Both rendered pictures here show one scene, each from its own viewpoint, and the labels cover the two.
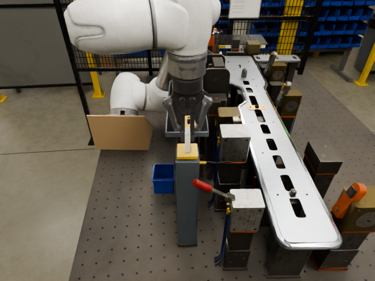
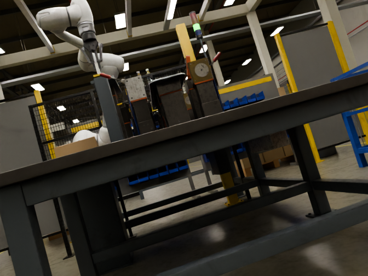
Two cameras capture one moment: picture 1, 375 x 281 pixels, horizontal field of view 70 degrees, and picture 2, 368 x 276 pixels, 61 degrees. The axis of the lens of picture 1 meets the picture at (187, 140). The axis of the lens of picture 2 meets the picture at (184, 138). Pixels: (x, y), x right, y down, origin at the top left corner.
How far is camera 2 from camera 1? 1.58 m
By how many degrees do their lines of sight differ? 43
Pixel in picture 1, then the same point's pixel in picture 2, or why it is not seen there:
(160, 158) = not seen: hidden behind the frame
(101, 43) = (49, 17)
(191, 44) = (83, 16)
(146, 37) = (65, 14)
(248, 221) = (136, 88)
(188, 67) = (85, 25)
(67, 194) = not seen: outside the picture
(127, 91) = (83, 135)
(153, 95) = (102, 133)
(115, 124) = (74, 149)
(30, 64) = not seen: hidden behind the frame
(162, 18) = (70, 8)
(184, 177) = (100, 87)
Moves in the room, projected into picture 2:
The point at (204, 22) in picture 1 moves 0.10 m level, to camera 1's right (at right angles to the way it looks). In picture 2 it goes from (86, 9) to (104, 4)
